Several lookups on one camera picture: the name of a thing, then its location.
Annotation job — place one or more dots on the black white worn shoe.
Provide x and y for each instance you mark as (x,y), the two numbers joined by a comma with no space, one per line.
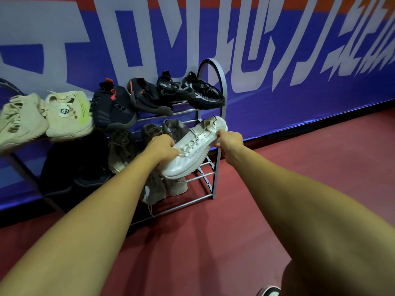
(270,291)

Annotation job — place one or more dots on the person's right hand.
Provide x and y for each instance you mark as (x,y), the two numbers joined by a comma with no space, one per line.
(230,143)

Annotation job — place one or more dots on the grey metal shoe rack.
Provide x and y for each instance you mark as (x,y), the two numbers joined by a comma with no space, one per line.
(218,175)

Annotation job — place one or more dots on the plain black shoe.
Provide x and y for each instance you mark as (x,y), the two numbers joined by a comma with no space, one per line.
(206,95)

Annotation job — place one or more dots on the white knit sneaker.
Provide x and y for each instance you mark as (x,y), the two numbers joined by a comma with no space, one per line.
(154,191)
(176,186)

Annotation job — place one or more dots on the blue printed wall banner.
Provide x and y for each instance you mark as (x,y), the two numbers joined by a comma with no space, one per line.
(308,89)

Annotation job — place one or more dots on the beige knit sneaker plain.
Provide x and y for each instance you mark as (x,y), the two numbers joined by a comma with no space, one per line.
(21,123)

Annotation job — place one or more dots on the person's right forearm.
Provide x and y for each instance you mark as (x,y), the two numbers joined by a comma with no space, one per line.
(318,218)

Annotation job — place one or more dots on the grey white sneaker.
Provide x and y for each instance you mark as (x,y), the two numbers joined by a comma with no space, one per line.
(191,151)
(176,129)

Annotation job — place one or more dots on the black orange sneaker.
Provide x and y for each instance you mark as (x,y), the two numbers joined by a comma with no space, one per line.
(92,163)

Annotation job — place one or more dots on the black shoe orange marks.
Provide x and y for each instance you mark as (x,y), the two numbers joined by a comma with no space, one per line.
(58,172)

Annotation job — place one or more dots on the person's left hand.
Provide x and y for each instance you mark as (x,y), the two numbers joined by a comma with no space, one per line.
(162,149)

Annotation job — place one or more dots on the beige sneaker green stripe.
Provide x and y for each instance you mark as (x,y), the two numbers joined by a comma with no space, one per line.
(69,117)

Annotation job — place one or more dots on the person's left forearm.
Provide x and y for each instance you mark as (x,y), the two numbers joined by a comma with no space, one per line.
(80,237)

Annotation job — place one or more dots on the tan chunky sneaker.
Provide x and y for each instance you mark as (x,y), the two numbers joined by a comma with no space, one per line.
(151,130)
(122,151)

